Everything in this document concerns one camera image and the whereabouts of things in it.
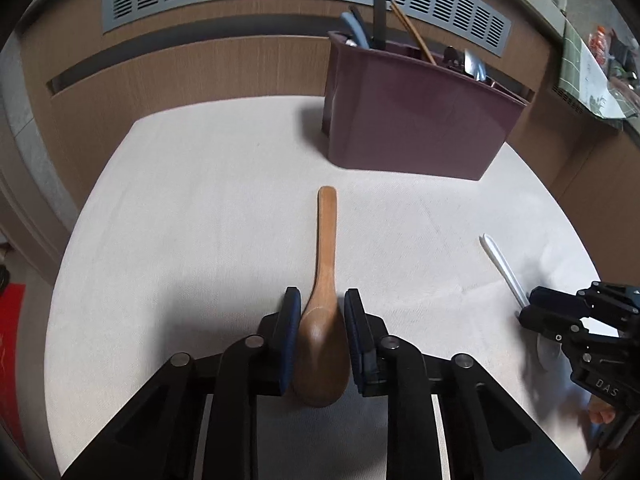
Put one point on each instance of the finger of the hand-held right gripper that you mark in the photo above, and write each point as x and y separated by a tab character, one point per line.
550	298
545	322

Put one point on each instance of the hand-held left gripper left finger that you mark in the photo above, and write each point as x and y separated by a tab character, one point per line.
291	330

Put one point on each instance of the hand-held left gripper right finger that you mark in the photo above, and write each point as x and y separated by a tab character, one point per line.
354	330

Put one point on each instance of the white plastic spoon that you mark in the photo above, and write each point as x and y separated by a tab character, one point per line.
500	260

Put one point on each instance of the wooden spoon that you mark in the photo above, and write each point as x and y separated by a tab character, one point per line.
325	260

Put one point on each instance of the maroon plastic utensil holder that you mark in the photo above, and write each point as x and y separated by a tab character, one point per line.
415	120

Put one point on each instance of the grey plastic spoon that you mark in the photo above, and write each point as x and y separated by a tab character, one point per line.
351	25

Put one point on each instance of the person's right hand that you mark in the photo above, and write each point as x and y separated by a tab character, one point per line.
602	415

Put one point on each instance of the small cabinet vent grille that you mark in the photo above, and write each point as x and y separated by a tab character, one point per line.
567	97

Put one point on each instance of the white paper with drawing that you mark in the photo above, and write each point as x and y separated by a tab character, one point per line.
597	85

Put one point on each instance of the green checkered cloth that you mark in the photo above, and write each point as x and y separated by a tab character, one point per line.
567	60

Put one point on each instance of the silver metal utensil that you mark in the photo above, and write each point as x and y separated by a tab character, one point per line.
472	67

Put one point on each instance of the black box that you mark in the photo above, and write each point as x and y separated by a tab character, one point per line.
620	52

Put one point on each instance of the orange packets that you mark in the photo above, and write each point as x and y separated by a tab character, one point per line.
597	40

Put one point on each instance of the red floor mat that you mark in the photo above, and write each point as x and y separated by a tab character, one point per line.
10	335

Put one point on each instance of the small white spoon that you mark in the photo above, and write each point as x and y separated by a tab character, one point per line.
351	43

